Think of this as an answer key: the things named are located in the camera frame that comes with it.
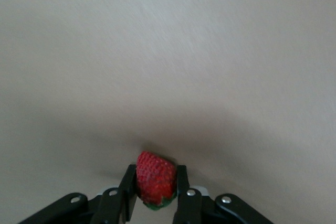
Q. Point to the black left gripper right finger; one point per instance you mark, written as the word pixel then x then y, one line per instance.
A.
pixel 183 197

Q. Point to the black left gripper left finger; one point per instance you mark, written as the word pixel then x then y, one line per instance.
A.
pixel 126 195

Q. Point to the large table cover sheet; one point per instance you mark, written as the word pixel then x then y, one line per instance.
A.
pixel 168 51

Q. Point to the red strawberry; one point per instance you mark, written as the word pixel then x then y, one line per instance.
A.
pixel 155 176

